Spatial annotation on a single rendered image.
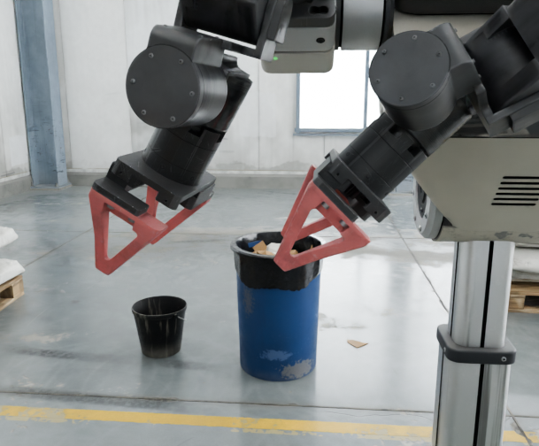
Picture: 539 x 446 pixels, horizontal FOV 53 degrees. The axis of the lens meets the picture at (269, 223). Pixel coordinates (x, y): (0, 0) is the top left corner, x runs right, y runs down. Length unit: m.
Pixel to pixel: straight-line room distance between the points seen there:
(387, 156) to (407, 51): 0.10
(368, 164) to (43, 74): 8.63
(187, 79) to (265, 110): 7.94
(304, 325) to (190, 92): 2.31
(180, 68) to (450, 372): 0.72
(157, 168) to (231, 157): 7.95
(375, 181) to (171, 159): 0.18
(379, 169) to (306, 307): 2.16
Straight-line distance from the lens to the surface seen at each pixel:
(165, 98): 0.39
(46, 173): 9.12
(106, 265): 0.49
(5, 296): 4.11
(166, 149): 0.47
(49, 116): 9.00
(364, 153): 0.47
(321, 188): 0.43
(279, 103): 8.30
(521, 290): 3.85
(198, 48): 0.39
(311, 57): 0.67
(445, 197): 0.79
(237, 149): 8.40
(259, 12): 0.45
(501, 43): 0.49
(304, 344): 2.69
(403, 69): 0.41
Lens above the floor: 1.34
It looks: 13 degrees down
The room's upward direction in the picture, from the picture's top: straight up
